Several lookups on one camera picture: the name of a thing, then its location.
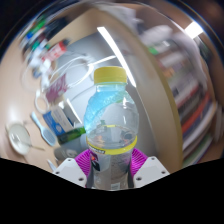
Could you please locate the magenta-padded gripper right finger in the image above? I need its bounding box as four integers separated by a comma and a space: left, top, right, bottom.
129, 148, 170, 189

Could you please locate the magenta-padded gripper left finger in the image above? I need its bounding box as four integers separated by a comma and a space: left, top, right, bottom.
53, 148, 93, 188

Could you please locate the clear yellow-capped drink bottle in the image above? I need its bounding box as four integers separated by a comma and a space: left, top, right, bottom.
83, 65, 140, 191

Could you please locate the light blue hair brush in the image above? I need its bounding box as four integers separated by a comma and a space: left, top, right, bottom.
30, 111, 57, 147

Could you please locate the spoon in cream cup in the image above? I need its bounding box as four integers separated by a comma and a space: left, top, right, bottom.
19, 139, 46, 152

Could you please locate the cream ceramic cup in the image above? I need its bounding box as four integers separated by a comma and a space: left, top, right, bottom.
5, 122, 33, 156

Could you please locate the magenta pouch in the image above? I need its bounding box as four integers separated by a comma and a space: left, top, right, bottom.
44, 73, 69, 104

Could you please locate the white under-shelf light bar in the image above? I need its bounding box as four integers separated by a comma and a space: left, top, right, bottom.
97, 26, 137, 88

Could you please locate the red and white canister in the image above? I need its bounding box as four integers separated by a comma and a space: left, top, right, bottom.
41, 39, 72, 63

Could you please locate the ceiling tube light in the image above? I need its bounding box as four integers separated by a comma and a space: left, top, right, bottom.
184, 20, 204, 40

